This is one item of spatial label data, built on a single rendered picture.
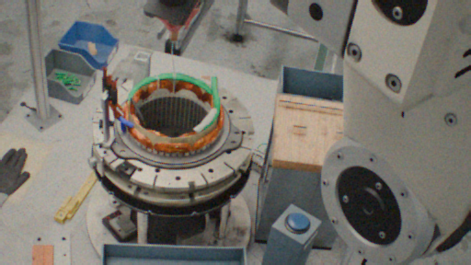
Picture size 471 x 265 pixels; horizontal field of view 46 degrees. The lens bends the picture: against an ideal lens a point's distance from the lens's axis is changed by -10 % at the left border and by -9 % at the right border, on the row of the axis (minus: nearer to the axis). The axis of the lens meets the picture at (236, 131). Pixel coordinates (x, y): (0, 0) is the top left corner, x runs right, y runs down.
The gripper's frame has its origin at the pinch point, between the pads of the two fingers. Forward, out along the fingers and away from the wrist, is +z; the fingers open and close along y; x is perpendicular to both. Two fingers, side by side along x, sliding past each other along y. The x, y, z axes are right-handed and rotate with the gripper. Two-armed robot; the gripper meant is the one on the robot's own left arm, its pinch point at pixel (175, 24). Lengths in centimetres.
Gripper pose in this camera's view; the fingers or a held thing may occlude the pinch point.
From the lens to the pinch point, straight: 101.4
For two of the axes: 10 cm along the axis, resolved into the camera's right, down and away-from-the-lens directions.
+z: -0.7, 4.2, 9.1
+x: 9.3, 3.7, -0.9
